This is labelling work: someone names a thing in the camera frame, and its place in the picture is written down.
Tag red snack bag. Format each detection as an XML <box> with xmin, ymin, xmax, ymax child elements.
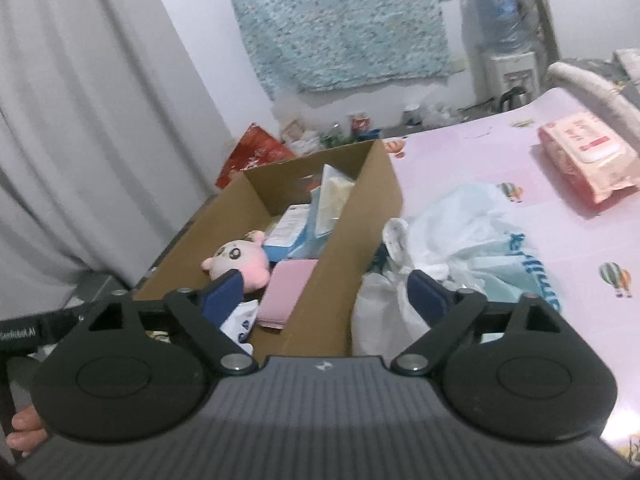
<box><xmin>215</xmin><ymin>121</ymin><xmax>297</xmax><ymax>192</ymax></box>

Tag teal floral wall cloth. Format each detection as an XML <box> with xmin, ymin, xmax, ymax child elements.
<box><xmin>221</xmin><ymin>0</ymin><xmax>457</xmax><ymax>97</ymax></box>

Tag clear zip bag yellow contents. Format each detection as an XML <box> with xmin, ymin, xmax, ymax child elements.
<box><xmin>311</xmin><ymin>163</ymin><xmax>359</xmax><ymax>239</ymax></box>

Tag cream blanket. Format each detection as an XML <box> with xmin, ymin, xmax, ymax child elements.
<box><xmin>544</xmin><ymin>61</ymin><xmax>640</xmax><ymax>142</ymax></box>

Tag person's left hand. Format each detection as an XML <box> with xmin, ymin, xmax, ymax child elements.
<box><xmin>7</xmin><ymin>406</ymin><xmax>51</xmax><ymax>457</ymax></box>

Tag brown cardboard box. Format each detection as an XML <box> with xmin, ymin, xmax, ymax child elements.
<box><xmin>131</xmin><ymin>139</ymin><xmax>404</xmax><ymax>357</ymax></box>

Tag grey leaning panel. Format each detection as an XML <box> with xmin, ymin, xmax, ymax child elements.
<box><xmin>509</xmin><ymin>0</ymin><xmax>562</xmax><ymax>63</ymax></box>

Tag pink cloth pack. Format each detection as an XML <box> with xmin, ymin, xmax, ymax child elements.
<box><xmin>255</xmin><ymin>258</ymin><xmax>321</xmax><ymax>332</ymax></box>

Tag grey curtain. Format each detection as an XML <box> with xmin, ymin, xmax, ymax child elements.
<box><xmin>0</xmin><ymin>0</ymin><xmax>237</xmax><ymax>307</ymax></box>

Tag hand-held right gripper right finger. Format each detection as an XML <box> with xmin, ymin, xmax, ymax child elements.
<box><xmin>391</xmin><ymin>270</ymin><xmax>561</xmax><ymax>376</ymax></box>

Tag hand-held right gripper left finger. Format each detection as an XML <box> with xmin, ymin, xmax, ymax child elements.
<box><xmin>87</xmin><ymin>270</ymin><xmax>256</xmax><ymax>376</ymax></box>

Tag pink plush toy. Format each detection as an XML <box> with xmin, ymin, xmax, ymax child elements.
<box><xmin>201</xmin><ymin>230</ymin><xmax>272</xmax><ymax>294</ymax></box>

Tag white plastic bag blue print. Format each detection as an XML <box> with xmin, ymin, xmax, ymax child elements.
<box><xmin>351</xmin><ymin>183</ymin><xmax>564</xmax><ymax>357</ymax></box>

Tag dark electric kettle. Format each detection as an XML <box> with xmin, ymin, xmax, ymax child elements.
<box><xmin>499</xmin><ymin>86</ymin><xmax>532</xmax><ymax>112</ymax></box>

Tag white water dispenser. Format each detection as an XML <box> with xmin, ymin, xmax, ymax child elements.
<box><xmin>479</xmin><ymin>50</ymin><xmax>544</xmax><ymax>105</ymax></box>

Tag pink wet wipes pack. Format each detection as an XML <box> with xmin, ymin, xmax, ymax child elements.
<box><xmin>537</xmin><ymin>111</ymin><xmax>640</xmax><ymax>207</ymax></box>

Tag blue and white carton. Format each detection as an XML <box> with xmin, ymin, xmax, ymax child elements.
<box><xmin>262</xmin><ymin>204</ymin><xmax>317</xmax><ymax>262</ymax></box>

